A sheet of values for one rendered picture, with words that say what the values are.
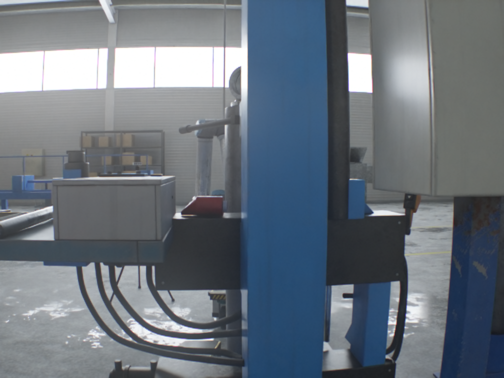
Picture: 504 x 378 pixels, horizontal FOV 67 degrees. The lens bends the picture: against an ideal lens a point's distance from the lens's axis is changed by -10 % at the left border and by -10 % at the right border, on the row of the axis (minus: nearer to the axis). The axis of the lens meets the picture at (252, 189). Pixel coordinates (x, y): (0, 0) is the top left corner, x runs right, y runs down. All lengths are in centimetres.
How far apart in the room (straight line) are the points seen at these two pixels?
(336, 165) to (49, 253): 72
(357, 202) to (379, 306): 34
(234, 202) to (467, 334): 123
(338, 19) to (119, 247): 80
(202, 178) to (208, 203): 181
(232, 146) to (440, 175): 129
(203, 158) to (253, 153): 207
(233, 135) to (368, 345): 96
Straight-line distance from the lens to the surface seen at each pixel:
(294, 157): 92
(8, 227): 101
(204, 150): 296
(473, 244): 64
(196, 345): 169
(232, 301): 181
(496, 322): 241
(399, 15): 63
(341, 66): 114
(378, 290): 129
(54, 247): 94
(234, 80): 183
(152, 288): 141
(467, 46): 56
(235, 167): 171
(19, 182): 1069
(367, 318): 130
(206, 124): 130
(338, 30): 116
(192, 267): 116
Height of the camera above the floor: 121
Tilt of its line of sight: 3 degrees down
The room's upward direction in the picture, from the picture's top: straight up
